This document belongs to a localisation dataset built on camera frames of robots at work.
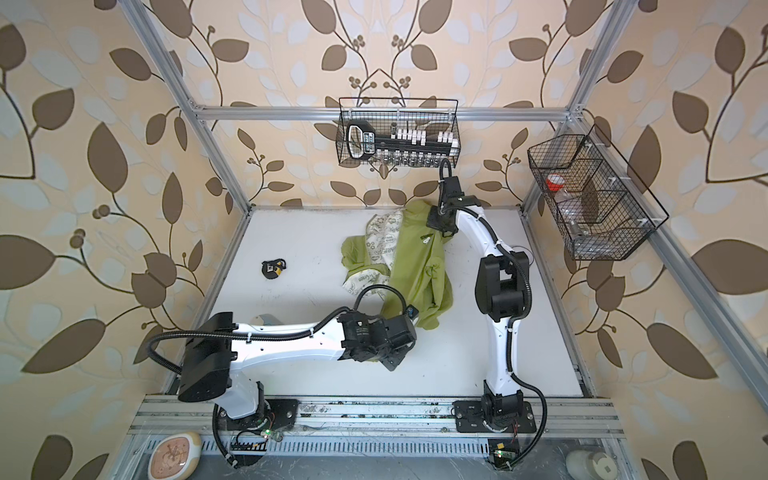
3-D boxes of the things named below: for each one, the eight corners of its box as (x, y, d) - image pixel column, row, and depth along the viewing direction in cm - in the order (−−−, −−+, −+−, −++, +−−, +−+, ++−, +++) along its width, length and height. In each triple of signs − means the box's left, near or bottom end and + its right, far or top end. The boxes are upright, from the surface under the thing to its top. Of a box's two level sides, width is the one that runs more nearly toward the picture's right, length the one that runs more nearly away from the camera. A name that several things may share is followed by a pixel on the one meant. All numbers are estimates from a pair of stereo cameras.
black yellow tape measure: (261, 279, 102) (257, 273, 100) (266, 264, 106) (263, 258, 104) (282, 279, 102) (279, 273, 100) (286, 264, 106) (283, 258, 104)
